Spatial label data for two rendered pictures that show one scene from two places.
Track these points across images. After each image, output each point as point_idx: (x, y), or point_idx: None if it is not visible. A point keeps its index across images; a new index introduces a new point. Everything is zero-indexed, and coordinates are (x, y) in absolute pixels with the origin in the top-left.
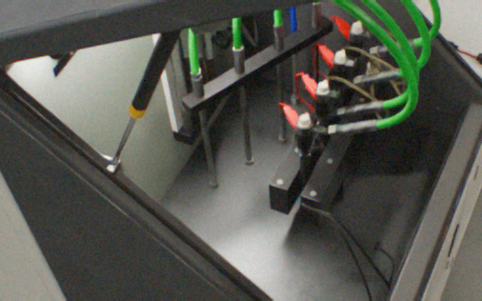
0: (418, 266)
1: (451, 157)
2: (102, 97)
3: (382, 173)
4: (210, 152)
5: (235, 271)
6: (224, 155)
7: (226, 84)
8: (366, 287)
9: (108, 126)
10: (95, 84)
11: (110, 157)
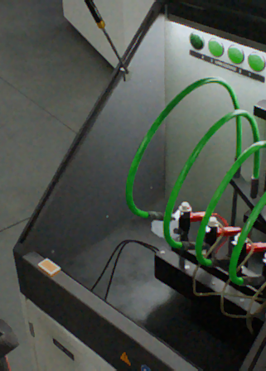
0: (85, 298)
1: (170, 350)
2: (211, 105)
3: (205, 353)
4: (230, 226)
5: (78, 148)
6: (254, 266)
7: (242, 189)
8: (94, 284)
9: (208, 125)
10: (210, 93)
11: (129, 69)
